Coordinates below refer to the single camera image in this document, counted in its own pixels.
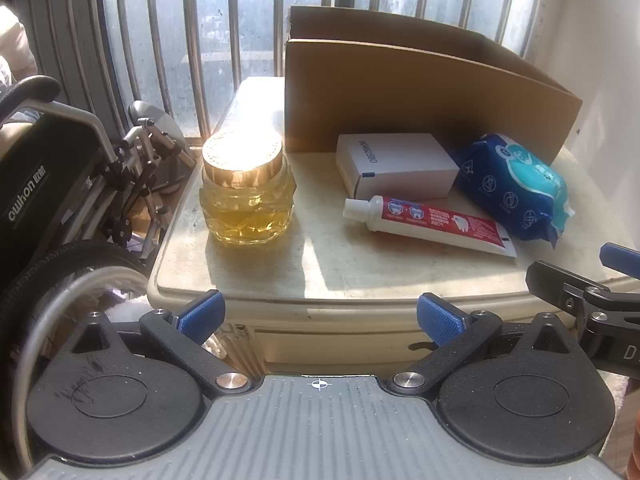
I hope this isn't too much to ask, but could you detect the glass jar with gold lid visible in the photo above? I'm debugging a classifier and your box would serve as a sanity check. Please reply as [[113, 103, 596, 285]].
[[199, 129, 297, 245]]

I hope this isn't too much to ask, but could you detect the blue wet wipes pack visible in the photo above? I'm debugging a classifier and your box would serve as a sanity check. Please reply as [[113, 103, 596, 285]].
[[452, 132, 576, 251]]

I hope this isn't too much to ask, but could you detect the brown cardboard box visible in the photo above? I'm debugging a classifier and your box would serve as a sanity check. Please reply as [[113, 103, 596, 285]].
[[284, 6, 584, 166]]

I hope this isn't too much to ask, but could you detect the white carton box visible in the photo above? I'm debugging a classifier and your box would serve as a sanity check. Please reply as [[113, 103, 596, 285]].
[[335, 133, 461, 200]]

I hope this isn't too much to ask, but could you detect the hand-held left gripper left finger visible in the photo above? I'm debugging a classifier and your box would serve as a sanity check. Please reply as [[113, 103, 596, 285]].
[[70, 290, 250, 396]]

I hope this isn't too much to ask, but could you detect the black chair with clothes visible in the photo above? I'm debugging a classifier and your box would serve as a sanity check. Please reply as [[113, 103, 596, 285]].
[[0, 5, 41, 123]]

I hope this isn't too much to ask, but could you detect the black folding wheelchair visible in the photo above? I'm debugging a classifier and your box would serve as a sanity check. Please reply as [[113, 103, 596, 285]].
[[0, 75, 198, 461]]

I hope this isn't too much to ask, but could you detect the red and white toothpaste tube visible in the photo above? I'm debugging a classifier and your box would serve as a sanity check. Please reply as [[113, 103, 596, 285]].
[[343, 195, 518, 259]]

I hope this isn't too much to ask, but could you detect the metal window railing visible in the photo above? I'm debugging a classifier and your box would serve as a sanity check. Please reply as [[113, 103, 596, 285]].
[[10, 0, 551, 141]]

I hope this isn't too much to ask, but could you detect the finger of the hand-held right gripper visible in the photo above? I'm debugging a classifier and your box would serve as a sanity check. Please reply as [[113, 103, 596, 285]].
[[525, 260, 614, 316], [600, 242, 640, 279]]

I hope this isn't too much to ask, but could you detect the glass window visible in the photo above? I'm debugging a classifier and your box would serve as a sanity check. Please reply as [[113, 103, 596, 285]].
[[100, 0, 546, 136]]

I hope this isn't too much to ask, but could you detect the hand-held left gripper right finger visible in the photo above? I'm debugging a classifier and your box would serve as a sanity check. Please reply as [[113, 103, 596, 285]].
[[390, 292, 576, 392]]

